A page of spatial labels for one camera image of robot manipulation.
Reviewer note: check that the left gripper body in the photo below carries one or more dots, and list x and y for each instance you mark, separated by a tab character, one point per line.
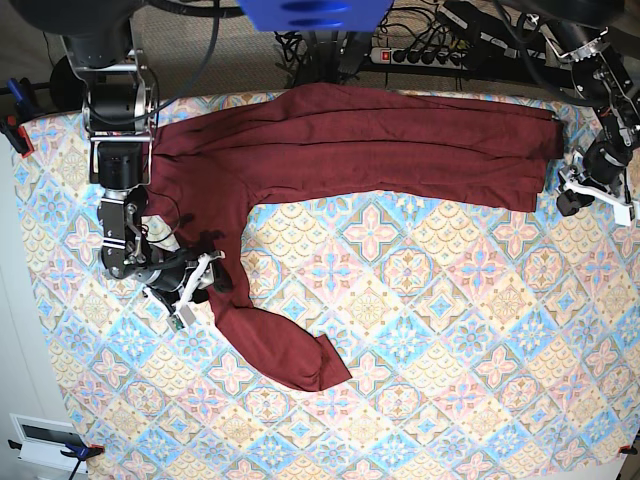
600	172

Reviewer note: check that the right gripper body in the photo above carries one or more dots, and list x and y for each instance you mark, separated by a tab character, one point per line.
181	279

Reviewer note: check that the dark red t-shirt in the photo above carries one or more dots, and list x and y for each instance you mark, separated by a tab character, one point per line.
322	140

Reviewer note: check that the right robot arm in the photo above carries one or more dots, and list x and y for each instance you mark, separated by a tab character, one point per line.
120	114

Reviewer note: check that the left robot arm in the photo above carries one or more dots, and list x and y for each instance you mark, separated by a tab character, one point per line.
602	84

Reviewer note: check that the patterned tile tablecloth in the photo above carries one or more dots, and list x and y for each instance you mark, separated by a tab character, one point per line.
482	343

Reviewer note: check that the blue clamp lower left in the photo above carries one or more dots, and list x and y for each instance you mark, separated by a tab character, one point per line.
75	451

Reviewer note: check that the white power strip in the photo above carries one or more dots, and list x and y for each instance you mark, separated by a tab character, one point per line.
432	57

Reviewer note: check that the black round stool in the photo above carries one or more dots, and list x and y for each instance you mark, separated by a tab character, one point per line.
65	88

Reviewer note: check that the black orange clamp left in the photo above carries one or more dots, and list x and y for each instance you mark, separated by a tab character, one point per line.
16	135

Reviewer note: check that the orange clamp lower right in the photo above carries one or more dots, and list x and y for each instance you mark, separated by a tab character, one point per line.
628	450

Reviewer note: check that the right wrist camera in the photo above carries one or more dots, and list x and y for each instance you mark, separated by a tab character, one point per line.
181	318

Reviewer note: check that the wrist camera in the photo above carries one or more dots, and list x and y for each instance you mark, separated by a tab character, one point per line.
181	318
626	214

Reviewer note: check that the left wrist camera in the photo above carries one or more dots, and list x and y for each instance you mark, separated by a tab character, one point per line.
626	214

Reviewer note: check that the white wall vent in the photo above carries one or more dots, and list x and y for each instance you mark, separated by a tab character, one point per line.
43	440

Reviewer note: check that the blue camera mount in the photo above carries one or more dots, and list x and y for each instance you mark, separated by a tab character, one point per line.
315	15

